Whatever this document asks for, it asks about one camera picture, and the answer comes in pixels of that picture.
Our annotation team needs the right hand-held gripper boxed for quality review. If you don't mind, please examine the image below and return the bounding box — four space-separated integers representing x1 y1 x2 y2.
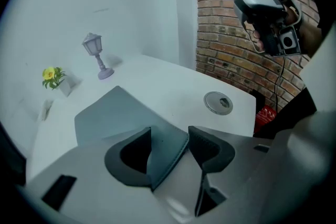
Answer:
233 0 289 58

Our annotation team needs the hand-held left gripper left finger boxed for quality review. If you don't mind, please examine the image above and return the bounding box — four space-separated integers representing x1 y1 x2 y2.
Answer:
17 127 174 224

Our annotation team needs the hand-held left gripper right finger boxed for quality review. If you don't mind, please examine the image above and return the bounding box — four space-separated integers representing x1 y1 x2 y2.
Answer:
188 125 276 224

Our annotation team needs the grey laptop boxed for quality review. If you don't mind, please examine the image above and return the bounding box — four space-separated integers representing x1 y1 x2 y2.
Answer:
75 86 190 191

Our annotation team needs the person's right forearm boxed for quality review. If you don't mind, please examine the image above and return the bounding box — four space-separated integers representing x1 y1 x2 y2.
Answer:
299 17 325 59

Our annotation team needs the person's right hand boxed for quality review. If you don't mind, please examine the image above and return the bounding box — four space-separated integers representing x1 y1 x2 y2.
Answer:
254 7 299 51

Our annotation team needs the red box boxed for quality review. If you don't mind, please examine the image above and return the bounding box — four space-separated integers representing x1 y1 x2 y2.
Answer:
254 104 278 134

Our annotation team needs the person's black shirt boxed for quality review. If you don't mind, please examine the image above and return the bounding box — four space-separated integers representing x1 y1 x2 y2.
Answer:
253 88 318 140

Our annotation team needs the white desk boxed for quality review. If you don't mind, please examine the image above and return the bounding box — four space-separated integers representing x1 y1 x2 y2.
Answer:
26 54 257 184

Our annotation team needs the yellow flower in white pot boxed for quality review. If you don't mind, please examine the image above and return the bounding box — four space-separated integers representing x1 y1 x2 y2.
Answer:
41 66 82 98

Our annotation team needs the grey gripper camera box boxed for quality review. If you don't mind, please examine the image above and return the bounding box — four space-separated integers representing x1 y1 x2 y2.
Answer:
278 27 300 56

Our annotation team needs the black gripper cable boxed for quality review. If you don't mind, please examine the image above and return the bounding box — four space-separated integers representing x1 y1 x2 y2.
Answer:
274 56 286 111

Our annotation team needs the round metal cable grommet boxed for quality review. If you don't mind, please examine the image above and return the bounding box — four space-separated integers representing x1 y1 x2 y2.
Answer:
204 91 234 115

